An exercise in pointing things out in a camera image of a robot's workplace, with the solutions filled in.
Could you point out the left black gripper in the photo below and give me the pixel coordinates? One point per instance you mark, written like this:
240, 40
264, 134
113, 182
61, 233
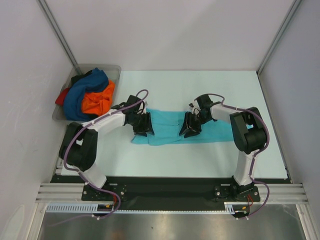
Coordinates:
146, 125

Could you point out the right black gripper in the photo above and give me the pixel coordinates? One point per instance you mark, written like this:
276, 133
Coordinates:
193, 122

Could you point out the light blue t-shirt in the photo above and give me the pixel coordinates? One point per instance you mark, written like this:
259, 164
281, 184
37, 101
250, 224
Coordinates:
167, 125

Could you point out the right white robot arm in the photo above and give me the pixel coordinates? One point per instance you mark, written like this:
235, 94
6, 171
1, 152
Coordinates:
250, 133

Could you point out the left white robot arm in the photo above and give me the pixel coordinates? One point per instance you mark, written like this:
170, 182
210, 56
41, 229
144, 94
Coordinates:
80, 143

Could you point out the orange t-shirt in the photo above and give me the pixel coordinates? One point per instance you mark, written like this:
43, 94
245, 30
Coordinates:
98, 103

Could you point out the grey plastic tray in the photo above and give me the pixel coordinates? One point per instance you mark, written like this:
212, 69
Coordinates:
113, 73

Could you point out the dark blue t-shirt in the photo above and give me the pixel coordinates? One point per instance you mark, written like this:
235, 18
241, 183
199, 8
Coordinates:
72, 106

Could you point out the black t-shirt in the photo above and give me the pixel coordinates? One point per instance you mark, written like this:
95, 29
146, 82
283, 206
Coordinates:
76, 78

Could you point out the red t-shirt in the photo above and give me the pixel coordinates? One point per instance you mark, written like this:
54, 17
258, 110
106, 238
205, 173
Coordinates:
61, 98

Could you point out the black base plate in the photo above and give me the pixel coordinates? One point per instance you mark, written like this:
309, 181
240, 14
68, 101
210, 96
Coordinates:
169, 194

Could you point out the white cable duct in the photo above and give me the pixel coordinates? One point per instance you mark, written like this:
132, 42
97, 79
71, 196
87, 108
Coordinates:
104, 208

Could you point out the left aluminium corner post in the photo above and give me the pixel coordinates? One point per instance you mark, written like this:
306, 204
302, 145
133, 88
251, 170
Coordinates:
49, 16

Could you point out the aluminium corner post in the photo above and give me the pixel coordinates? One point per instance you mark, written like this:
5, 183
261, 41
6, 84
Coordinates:
291, 13
49, 16

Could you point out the right aluminium corner post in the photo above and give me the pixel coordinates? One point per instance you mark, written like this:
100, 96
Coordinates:
291, 13

